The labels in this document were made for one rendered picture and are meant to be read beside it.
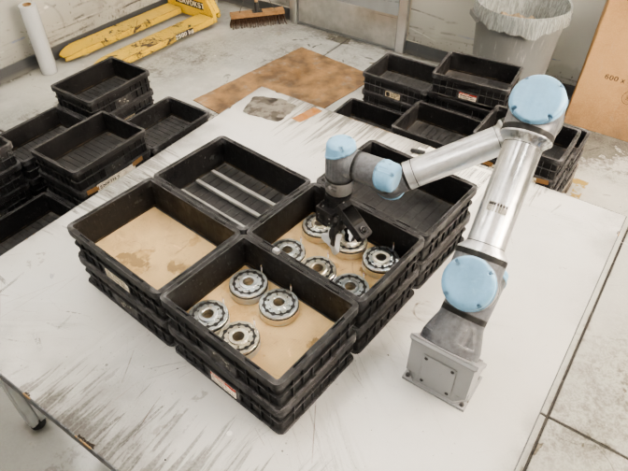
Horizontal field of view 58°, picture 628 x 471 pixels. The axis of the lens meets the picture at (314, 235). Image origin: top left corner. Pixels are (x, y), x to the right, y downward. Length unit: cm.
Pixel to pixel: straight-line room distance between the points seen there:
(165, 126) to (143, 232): 140
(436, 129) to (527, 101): 176
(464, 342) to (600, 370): 130
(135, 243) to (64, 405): 48
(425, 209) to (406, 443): 73
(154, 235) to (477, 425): 103
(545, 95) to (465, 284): 43
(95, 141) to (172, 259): 131
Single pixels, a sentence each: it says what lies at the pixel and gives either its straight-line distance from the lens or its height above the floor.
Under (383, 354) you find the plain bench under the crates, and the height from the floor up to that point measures 70.
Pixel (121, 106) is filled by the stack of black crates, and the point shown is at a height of 49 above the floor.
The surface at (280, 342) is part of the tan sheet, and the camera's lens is 144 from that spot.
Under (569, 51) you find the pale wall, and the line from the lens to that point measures 427.
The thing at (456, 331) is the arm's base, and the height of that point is 91.
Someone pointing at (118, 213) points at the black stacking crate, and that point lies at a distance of 179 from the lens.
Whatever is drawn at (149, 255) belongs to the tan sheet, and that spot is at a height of 83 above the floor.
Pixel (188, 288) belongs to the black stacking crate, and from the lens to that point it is 150.
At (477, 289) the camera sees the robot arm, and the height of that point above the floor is 108.
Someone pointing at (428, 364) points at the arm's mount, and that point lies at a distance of 146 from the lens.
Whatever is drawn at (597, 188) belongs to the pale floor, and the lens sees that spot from 358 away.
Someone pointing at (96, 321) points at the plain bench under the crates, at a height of 70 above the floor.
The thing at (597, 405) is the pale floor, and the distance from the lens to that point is 256.
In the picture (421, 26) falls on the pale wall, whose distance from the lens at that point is 459.
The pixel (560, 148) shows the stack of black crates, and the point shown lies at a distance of 289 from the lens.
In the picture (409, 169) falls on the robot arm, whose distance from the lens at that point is 149.
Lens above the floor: 199
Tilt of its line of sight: 43 degrees down
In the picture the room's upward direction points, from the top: straight up
